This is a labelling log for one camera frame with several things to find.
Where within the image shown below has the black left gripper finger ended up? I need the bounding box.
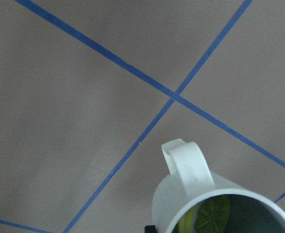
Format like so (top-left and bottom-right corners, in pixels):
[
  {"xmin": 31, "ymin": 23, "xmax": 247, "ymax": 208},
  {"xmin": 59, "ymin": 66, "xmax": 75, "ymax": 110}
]
[{"xmin": 144, "ymin": 225, "xmax": 156, "ymax": 233}]

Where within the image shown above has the white mug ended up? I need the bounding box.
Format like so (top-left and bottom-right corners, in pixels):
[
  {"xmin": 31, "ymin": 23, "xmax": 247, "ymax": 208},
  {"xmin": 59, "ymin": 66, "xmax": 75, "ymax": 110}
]
[{"xmin": 152, "ymin": 139, "xmax": 285, "ymax": 233}]

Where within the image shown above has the green lemon slice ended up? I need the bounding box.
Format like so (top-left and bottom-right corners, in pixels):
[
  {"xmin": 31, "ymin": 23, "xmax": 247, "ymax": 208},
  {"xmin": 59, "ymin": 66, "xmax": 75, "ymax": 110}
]
[{"xmin": 173, "ymin": 195, "xmax": 231, "ymax": 233}]

